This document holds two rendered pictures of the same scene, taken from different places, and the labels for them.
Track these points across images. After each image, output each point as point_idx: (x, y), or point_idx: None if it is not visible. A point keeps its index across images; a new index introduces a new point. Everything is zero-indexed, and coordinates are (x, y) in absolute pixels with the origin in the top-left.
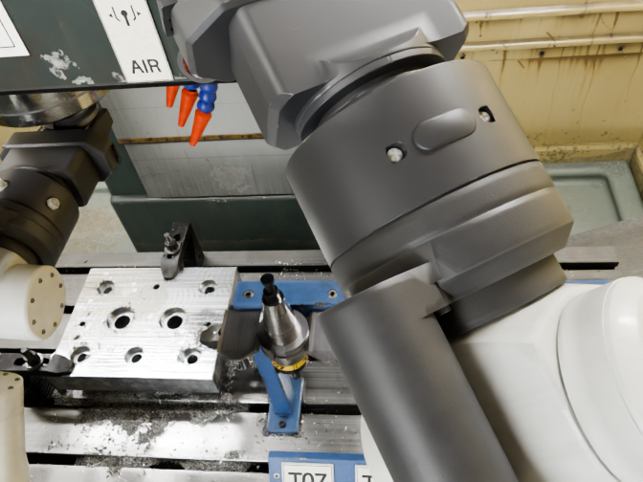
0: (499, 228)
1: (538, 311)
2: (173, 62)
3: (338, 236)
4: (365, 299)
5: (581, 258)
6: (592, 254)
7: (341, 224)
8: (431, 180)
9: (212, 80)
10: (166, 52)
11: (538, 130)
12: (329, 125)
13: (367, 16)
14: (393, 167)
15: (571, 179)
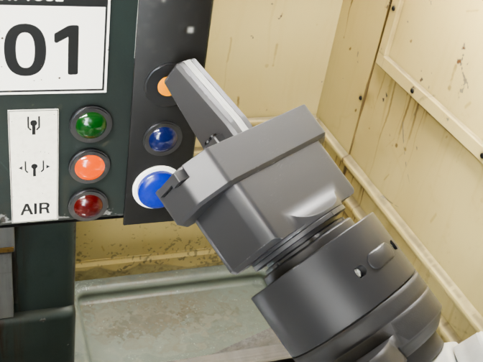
0: (422, 310)
1: (445, 358)
2: (62, 205)
3: (323, 329)
4: (378, 360)
5: (274, 356)
6: (284, 351)
7: (327, 319)
8: (383, 286)
9: (95, 218)
10: (58, 196)
11: (199, 234)
12: (315, 257)
13: (305, 185)
14: (361, 281)
15: (233, 280)
